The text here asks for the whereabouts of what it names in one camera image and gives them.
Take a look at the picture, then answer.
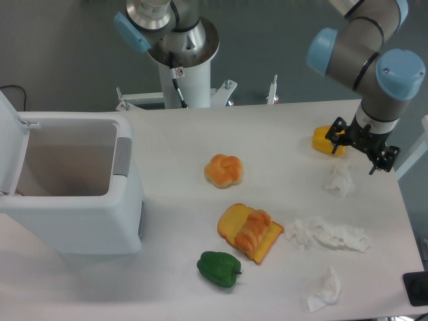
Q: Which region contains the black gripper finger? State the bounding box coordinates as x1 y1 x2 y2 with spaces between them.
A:
368 145 401 175
325 117 348 153

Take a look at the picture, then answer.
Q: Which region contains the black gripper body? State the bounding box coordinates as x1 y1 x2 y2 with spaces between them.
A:
345 124 390 159

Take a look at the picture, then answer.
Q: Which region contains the white trash can lid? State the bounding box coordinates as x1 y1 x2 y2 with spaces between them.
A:
1 93 40 195

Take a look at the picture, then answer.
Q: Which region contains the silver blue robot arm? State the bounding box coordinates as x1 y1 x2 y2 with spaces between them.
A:
114 1 425 172

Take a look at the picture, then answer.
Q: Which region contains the white trash can body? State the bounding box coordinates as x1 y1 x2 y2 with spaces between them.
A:
1 112 145 255

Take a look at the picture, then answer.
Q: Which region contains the yellow bell pepper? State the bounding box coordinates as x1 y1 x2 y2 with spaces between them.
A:
312 126 346 157

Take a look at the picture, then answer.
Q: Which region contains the crumpled white tissue upper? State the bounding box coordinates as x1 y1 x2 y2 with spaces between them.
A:
324 162 355 198

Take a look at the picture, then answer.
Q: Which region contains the crumpled white tissue large middle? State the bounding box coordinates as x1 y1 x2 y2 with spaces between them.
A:
310 217 372 253

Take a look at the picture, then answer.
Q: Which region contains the crumpled white tissue small middle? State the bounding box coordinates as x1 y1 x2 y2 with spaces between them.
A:
284 219 312 249

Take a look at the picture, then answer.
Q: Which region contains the knotted bread roll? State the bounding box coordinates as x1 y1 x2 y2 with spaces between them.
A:
204 154 243 189

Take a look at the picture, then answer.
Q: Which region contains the black device at edge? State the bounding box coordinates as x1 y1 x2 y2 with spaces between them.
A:
403 271 427 306

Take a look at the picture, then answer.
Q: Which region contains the toast bread slice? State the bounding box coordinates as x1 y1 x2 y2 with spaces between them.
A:
217 203 284 265

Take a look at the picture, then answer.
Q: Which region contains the crumpled white tissue lower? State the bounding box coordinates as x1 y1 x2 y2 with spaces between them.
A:
305 266 342 313

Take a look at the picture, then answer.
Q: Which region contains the braided croissant bread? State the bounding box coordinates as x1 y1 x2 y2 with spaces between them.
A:
234 209 272 253

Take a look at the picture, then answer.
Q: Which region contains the green bell pepper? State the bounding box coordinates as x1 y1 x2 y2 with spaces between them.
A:
197 251 241 289

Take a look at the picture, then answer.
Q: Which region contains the white frame leg right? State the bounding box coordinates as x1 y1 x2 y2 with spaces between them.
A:
395 115 428 180

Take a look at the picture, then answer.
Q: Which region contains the white levelling foot post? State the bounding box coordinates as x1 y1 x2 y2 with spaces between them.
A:
266 74 279 104

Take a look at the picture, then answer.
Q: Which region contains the white pedestal base bracket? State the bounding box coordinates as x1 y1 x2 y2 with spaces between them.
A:
116 80 238 110

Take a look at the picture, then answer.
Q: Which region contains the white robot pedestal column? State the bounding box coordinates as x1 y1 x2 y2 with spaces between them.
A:
148 17 219 109

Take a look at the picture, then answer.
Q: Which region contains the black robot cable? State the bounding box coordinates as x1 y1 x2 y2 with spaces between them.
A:
168 51 190 109

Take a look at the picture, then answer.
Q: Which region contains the black floor cable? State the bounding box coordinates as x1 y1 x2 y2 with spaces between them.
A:
0 85 27 112

